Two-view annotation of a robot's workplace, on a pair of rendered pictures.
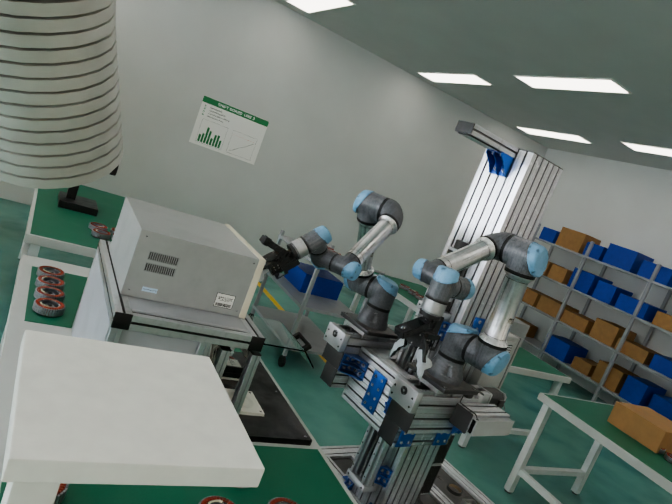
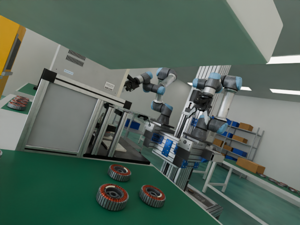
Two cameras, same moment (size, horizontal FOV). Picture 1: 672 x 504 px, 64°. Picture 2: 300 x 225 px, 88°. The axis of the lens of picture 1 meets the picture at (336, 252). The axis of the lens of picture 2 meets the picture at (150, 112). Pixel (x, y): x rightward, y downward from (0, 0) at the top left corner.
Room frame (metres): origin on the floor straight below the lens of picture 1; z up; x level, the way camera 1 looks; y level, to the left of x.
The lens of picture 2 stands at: (0.65, 0.07, 1.10)
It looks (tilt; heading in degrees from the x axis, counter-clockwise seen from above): 0 degrees down; 355
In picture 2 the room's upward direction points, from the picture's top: 21 degrees clockwise
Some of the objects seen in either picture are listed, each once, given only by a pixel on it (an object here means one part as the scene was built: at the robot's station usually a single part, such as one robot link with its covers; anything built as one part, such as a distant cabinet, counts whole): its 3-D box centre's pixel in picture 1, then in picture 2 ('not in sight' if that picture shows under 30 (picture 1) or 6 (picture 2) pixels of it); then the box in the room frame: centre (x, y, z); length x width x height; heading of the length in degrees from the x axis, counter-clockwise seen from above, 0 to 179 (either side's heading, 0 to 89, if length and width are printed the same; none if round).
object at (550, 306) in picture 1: (557, 309); not in sight; (8.09, -3.42, 0.89); 0.42 x 0.40 x 0.22; 33
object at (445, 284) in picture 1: (443, 284); (213, 81); (1.69, -0.36, 1.45); 0.09 x 0.08 x 0.11; 137
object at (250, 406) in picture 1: (238, 401); (113, 145); (1.81, 0.13, 0.78); 0.15 x 0.15 x 0.01; 31
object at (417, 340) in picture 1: (425, 329); (205, 103); (1.70, -0.36, 1.29); 0.09 x 0.08 x 0.12; 129
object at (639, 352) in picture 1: (639, 352); (228, 147); (6.91, -4.12, 0.86); 0.42 x 0.40 x 0.17; 30
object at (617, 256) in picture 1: (627, 260); not in sight; (7.49, -3.77, 1.92); 0.42 x 0.42 x 0.28; 32
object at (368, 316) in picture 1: (375, 314); (164, 118); (2.53, -0.29, 1.09); 0.15 x 0.15 x 0.10
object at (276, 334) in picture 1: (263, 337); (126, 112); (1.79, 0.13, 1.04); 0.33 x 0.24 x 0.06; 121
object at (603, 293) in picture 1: (612, 294); not in sight; (7.48, -3.77, 1.41); 0.42 x 0.28 x 0.26; 122
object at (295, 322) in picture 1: (311, 298); (129, 129); (4.70, 0.06, 0.51); 1.01 x 0.60 x 1.01; 31
